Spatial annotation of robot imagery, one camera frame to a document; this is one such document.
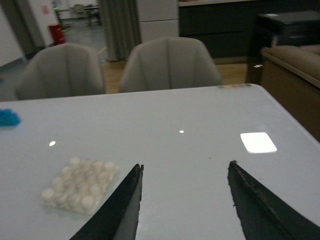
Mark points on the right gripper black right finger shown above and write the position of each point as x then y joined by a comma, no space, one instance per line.
262,214

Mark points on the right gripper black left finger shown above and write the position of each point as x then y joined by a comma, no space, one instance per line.
118,217

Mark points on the blue toy block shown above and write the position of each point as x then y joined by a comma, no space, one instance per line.
8,118

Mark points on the brown sofa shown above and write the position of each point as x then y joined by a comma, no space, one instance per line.
291,74

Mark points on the left grey armchair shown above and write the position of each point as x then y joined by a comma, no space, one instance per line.
65,70

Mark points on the grey armchair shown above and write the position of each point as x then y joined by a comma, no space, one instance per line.
65,70
168,63

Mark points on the right grey armchair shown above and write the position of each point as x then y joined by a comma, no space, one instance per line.
168,63

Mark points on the black appliance box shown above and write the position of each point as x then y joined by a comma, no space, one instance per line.
297,28

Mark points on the dark grey counter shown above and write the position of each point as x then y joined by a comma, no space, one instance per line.
226,26

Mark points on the red bin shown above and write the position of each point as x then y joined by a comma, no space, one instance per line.
57,33

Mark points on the grey curtain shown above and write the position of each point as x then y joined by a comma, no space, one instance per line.
121,27

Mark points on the white drawer cabinet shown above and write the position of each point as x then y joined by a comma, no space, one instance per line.
157,19

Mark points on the white studded base plate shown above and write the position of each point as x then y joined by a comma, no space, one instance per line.
81,186

